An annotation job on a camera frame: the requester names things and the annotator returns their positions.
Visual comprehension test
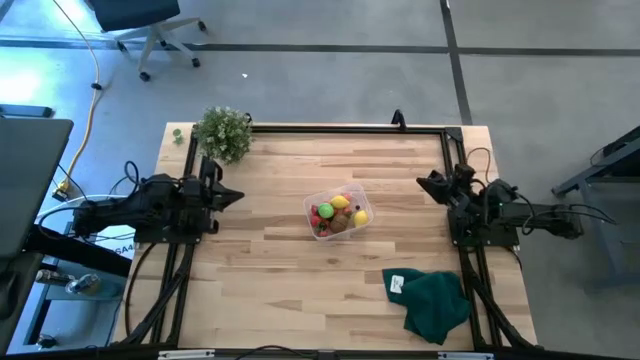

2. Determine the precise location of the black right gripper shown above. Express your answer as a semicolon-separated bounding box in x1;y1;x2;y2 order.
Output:
416;163;489;221

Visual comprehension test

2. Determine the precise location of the potted green plant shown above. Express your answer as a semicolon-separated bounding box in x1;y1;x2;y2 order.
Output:
191;105;255;164

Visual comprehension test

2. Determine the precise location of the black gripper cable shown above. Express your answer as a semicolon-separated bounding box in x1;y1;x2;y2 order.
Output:
464;146;539;236
107;159;151;199

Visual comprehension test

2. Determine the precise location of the black aluminium table frame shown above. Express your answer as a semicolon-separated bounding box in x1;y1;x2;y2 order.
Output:
112;122;541;354

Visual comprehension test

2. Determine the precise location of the blue-grey desk frame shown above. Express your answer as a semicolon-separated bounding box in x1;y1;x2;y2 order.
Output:
551;124;640;294

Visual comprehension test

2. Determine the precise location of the office swivel chair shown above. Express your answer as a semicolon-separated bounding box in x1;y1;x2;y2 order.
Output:
83;0;208;83

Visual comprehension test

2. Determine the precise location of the clear plastic tupperware container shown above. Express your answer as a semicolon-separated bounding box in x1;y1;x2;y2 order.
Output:
302;182;375;243

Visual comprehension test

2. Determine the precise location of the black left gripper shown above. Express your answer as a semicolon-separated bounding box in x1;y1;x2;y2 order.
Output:
180;157;246;235

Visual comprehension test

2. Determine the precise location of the grey desk top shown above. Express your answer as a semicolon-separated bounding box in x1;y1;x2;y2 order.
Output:
0;117;75;259

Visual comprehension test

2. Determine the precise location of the dark green cloth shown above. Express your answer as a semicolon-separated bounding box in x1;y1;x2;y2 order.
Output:
382;267;472;346

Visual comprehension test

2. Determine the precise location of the yellow floor cable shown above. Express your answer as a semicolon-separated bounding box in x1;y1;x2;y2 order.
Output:
51;0;103;201

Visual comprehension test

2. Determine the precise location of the white printed sign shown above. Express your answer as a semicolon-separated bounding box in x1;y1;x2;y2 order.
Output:
93;224;142;260

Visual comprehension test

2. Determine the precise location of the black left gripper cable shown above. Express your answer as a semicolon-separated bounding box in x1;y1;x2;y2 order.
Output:
107;159;151;199

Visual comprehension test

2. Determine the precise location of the black desk crossbeam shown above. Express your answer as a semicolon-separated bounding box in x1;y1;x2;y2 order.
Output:
22;222;134;280

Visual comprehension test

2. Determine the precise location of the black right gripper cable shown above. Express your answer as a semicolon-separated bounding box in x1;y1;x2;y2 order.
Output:
464;146;539;236

